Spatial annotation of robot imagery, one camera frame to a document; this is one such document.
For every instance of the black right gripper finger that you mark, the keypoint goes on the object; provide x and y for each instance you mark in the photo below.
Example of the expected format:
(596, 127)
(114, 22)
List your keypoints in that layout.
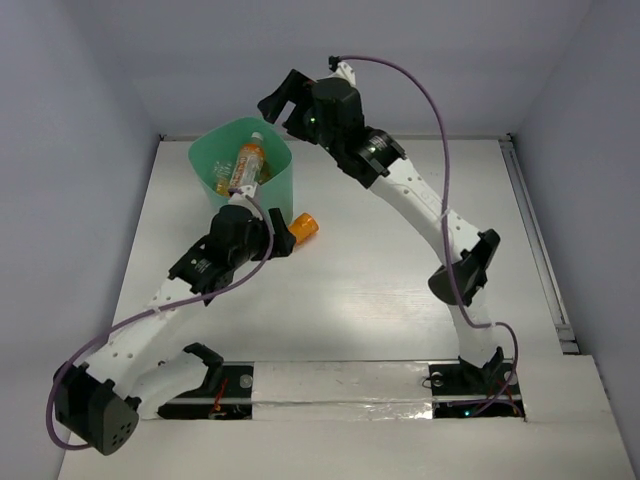
(298, 126)
(295, 88)

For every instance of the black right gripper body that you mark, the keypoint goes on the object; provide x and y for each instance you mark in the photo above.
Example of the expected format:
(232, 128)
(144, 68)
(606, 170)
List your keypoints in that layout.
(323, 135)

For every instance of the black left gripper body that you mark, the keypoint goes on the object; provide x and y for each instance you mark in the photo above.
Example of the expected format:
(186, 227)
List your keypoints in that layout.
(279, 233)

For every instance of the clear bottle orange flower label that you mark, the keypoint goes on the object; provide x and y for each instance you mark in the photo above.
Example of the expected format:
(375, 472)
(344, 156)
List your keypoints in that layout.
(250, 159)

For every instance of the clear bottle blue white cap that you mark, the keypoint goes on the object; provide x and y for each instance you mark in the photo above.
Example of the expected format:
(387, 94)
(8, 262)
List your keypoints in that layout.
(221, 172)

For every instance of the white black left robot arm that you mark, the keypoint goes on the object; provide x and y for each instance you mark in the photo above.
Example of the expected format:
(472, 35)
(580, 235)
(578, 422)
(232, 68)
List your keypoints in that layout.
(100, 394)

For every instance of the green plastic bin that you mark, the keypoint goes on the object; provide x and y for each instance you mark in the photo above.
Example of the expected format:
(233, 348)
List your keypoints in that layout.
(224, 143)

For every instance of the silver taped base strip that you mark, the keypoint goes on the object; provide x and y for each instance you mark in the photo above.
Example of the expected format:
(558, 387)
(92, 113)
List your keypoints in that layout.
(341, 391)

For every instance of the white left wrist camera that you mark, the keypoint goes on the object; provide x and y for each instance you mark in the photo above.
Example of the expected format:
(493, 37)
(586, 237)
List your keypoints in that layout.
(244, 196)

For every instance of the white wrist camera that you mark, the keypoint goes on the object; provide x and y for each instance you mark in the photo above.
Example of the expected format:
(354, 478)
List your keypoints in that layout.
(342, 70)
(244, 196)

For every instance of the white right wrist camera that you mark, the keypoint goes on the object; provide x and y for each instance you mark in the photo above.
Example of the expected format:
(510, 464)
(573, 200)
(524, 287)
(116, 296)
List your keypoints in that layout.
(342, 70)

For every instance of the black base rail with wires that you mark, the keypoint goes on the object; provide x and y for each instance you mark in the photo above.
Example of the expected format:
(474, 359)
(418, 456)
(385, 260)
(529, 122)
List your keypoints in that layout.
(225, 395)

